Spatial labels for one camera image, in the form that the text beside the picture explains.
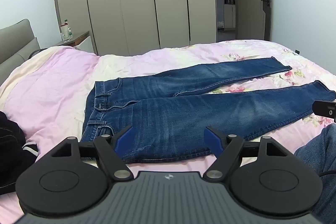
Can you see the wooden nightstand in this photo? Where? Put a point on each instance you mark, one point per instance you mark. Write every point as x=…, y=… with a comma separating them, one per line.
x=84, y=43

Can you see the person's leg in jeans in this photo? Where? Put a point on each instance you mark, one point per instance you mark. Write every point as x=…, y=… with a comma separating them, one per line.
x=320, y=150

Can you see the grey padded headboard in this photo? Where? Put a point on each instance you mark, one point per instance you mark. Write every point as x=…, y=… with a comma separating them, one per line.
x=15, y=43

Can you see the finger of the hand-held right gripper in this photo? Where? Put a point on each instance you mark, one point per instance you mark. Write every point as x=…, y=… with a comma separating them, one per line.
x=324, y=108

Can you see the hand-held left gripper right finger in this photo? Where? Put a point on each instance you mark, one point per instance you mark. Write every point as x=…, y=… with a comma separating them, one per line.
x=210, y=138

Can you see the green label bottle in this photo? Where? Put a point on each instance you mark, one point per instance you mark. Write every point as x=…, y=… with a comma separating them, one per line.
x=70, y=31

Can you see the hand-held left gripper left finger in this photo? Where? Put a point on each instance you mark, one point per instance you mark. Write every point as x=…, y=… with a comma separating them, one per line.
x=122, y=140

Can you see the pink floral blanket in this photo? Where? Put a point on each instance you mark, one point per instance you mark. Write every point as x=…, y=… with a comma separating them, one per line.
x=52, y=87

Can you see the beige wardrobe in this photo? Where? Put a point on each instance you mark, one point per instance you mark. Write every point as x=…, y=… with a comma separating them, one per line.
x=131, y=3

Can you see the white bottle with red cap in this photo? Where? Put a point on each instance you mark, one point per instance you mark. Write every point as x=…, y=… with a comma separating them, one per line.
x=64, y=32

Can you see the black garment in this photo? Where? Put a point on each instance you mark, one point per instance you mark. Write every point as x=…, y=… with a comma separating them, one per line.
x=10, y=148

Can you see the blue denim pants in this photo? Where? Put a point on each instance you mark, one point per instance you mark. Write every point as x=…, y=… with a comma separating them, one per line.
x=170, y=113

